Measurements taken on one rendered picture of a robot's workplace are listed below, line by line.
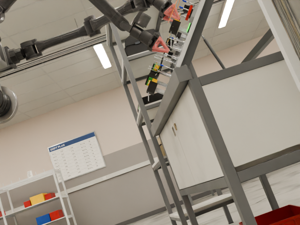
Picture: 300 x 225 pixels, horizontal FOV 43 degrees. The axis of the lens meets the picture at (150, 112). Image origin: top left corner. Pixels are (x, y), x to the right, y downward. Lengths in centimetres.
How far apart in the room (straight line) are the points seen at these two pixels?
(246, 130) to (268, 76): 25
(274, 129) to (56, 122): 860
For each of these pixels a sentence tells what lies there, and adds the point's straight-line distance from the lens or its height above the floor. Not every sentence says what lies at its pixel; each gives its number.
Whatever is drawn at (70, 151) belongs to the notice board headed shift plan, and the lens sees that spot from 964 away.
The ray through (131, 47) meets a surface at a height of 153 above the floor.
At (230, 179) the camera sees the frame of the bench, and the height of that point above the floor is 38.
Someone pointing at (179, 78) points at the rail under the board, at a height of 82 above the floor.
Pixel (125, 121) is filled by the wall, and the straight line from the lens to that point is 953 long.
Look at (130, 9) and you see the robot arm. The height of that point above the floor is 133.
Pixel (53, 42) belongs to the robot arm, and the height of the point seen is 143.
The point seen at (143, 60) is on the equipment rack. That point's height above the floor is 144.
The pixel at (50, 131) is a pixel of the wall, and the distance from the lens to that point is 988.
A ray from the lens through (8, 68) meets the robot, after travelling 239.
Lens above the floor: 42
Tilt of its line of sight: 12 degrees up
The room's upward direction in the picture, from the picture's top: 20 degrees counter-clockwise
